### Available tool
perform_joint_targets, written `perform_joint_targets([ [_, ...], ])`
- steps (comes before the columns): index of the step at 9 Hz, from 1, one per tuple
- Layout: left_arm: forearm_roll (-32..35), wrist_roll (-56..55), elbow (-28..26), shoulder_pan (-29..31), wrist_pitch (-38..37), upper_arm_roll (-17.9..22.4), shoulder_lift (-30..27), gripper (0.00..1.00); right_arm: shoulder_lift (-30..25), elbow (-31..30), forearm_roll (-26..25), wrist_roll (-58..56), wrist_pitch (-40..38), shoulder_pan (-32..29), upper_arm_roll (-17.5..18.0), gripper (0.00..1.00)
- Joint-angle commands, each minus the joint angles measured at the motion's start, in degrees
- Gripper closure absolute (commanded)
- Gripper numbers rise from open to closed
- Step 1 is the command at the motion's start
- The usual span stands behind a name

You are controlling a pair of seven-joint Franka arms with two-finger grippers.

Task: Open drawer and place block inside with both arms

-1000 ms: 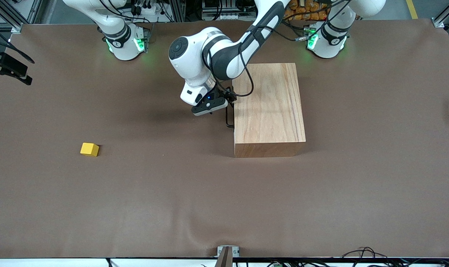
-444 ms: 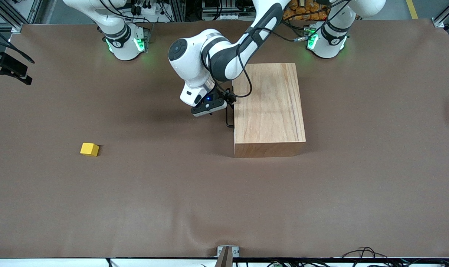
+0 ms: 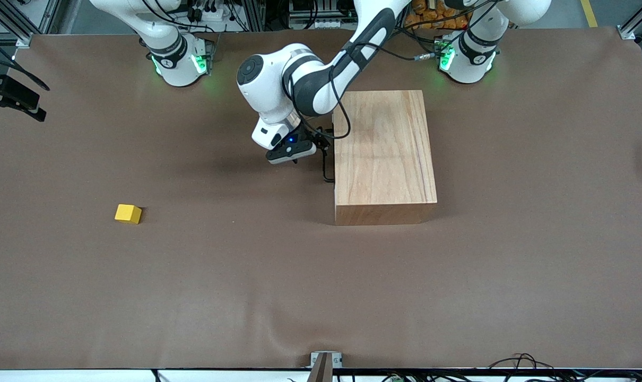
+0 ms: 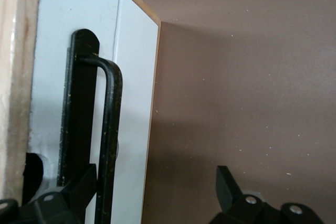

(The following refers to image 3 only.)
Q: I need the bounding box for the wooden drawer with black handle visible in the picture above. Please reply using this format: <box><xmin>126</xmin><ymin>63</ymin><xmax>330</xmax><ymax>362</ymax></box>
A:
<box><xmin>322</xmin><ymin>111</ymin><xmax>337</xmax><ymax>184</ymax></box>

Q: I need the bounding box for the yellow block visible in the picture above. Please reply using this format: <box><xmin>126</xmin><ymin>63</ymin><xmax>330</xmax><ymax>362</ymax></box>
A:
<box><xmin>114</xmin><ymin>204</ymin><xmax>143</xmax><ymax>225</ymax></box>

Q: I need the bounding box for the wooden cabinet box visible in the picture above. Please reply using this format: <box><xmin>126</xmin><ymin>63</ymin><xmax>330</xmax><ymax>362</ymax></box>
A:
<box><xmin>333</xmin><ymin>90</ymin><xmax>438</xmax><ymax>227</ymax></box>

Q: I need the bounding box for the white power strip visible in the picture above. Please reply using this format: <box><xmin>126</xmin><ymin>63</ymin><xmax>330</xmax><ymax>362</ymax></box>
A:
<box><xmin>291</xmin><ymin>18</ymin><xmax>344</xmax><ymax>30</ymax></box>

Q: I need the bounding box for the power strip with black plugs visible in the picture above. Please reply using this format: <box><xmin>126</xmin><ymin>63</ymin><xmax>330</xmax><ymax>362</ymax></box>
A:
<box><xmin>186</xmin><ymin>0</ymin><xmax>237</xmax><ymax>24</ymax></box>

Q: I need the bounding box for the brown table cover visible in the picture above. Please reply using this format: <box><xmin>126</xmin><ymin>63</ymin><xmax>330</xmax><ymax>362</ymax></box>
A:
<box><xmin>0</xmin><ymin>27</ymin><xmax>642</xmax><ymax>370</ymax></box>

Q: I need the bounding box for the orange objects pile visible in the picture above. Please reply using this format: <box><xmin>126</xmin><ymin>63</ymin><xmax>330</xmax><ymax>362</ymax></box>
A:
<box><xmin>406</xmin><ymin>0</ymin><xmax>470</xmax><ymax>31</ymax></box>

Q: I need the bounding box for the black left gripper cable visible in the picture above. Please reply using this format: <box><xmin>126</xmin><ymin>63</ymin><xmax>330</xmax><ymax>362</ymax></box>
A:
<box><xmin>283</xmin><ymin>37</ymin><xmax>446</xmax><ymax>142</ymax></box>

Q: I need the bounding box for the aluminium frame post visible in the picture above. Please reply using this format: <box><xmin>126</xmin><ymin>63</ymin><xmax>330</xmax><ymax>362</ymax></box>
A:
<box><xmin>0</xmin><ymin>0</ymin><xmax>62</xmax><ymax>49</ymax></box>
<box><xmin>617</xmin><ymin>0</ymin><xmax>642</xmax><ymax>42</ymax></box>

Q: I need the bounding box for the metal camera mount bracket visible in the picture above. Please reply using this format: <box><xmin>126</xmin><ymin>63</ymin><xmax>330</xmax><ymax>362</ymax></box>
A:
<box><xmin>307</xmin><ymin>351</ymin><xmax>344</xmax><ymax>382</ymax></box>

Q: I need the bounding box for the black cable bundle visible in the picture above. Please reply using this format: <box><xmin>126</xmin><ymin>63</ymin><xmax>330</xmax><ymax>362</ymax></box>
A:
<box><xmin>483</xmin><ymin>352</ymin><xmax>642</xmax><ymax>382</ymax></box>

